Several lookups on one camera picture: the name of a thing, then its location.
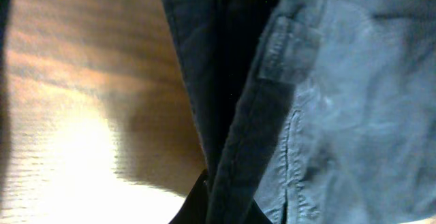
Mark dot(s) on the folded black shorts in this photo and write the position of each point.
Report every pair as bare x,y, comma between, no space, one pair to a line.
5,117

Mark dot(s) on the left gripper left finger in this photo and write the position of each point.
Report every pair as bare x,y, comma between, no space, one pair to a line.
194,208

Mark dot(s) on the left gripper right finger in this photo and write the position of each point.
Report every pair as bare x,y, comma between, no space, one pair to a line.
256,216

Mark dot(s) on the navy blue shorts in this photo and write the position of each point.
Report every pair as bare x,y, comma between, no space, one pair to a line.
322,111

